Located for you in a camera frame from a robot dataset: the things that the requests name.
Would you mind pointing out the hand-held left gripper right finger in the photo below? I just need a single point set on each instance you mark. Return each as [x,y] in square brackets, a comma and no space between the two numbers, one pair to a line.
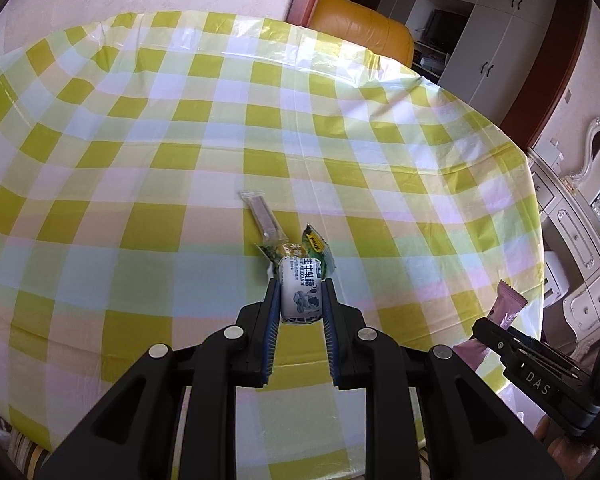
[330,332]

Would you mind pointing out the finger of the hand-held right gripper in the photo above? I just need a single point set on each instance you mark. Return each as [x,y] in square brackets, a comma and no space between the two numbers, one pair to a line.
[495,336]

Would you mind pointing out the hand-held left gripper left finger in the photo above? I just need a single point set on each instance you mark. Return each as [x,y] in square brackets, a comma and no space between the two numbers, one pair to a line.
[272,332]

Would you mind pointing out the pink snack packet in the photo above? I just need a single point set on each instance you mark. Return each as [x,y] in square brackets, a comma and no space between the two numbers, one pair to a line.
[507,305]

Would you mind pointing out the white blue milk candy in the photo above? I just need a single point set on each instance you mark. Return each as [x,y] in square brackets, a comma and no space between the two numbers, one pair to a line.
[302,295]

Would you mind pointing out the person's right hand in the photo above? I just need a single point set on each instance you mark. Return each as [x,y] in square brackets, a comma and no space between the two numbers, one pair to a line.
[572,447]

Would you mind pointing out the small green yellow packet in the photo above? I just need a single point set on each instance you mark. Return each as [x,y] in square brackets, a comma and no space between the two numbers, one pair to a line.
[317,247]
[272,252]

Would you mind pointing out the clear packet brown snack bar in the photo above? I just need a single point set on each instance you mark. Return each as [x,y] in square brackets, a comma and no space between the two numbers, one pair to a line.
[262,215]

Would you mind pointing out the white ornate dresser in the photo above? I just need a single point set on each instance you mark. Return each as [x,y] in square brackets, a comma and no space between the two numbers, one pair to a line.
[570,230]

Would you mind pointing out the green checked plastic tablecloth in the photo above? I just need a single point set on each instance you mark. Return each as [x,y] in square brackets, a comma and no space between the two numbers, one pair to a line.
[180,160]

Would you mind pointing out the striped plush cushion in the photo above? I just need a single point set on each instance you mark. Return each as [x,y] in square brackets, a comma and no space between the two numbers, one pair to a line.
[22,452]

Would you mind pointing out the white wardrobe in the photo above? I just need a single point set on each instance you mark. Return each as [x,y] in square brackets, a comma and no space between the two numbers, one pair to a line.
[500,35]

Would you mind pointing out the yellow leather sofa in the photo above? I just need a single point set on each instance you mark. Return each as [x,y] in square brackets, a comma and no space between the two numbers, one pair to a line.
[360,25]

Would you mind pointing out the black television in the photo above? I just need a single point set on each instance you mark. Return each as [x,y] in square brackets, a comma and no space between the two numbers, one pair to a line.
[445,30]

